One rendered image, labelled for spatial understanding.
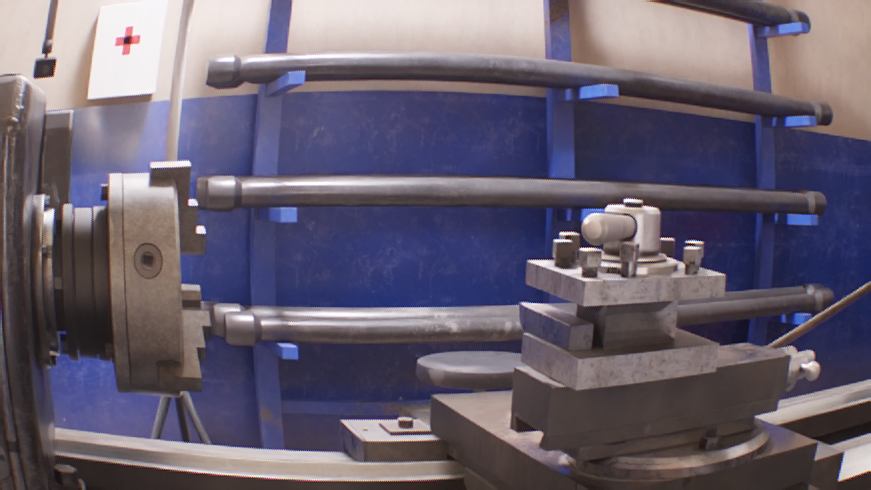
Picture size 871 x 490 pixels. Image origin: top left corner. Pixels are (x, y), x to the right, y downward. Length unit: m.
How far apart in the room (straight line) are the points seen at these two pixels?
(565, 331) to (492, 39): 3.45
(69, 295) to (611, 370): 0.57
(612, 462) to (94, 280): 0.57
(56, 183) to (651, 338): 0.73
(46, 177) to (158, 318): 0.32
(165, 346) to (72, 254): 0.16
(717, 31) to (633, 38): 0.46
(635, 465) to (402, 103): 3.39
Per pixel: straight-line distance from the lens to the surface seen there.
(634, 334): 1.25
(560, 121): 4.58
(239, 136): 4.43
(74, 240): 1.32
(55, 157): 1.50
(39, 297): 1.29
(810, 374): 1.38
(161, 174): 1.35
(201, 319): 1.36
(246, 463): 1.59
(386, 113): 4.53
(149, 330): 1.28
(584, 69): 4.37
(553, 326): 1.27
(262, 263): 4.34
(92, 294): 1.31
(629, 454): 1.27
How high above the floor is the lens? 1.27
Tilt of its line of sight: 5 degrees down
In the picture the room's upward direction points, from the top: 1 degrees clockwise
